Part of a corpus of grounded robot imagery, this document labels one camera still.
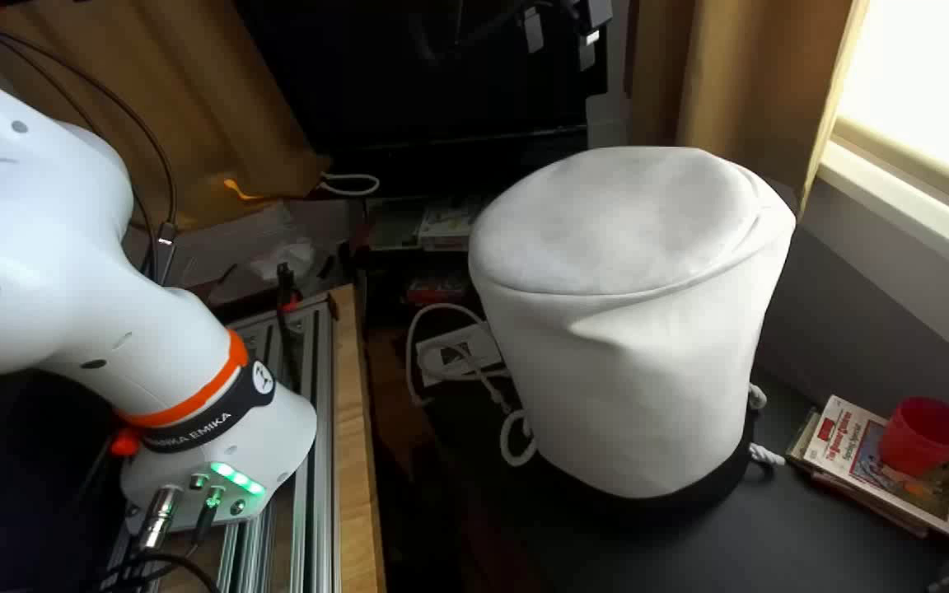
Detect white bag with black trim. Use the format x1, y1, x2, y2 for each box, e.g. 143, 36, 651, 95
465, 143, 802, 529

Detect red flat box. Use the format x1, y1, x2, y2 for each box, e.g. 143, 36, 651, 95
404, 273, 474, 312

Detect white power strip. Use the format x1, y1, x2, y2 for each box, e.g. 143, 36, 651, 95
412, 322, 505, 389

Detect green printed box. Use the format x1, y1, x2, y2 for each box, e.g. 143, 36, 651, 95
369, 202, 480, 254

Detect crumpled white tissue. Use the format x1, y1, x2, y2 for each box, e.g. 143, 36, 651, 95
246, 239, 319, 287

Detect wooden board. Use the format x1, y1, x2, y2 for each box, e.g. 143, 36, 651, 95
322, 280, 389, 593

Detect black monitor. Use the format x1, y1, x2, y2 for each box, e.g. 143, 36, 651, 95
233, 0, 634, 161

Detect tan curtain with wide folds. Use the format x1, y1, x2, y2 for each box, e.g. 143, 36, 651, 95
0, 0, 337, 239

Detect tan curtain beside window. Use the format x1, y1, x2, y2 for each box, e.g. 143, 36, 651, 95
625, 0, 856, 212

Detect illustrated paperback book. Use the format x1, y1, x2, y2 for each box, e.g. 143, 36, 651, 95
789, 394, 949, 551

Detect red plastic cup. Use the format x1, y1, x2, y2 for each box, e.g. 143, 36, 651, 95
877, 396, 949, 479

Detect white power cable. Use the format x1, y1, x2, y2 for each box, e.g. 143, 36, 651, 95
404, 300, 520, 411

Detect white cable loop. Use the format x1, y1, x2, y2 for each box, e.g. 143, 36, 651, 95
317, 171, 387, 202

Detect aluminium frame rails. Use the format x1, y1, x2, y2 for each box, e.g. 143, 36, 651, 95
100, 294, 344, 593

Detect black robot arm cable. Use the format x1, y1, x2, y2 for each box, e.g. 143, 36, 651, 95
0, 11, 181, 284

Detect black base cables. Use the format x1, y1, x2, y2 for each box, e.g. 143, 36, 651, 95
88, 544, 226, 593

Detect white window frame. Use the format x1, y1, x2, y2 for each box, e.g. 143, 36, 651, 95
798, 0, 949, 284

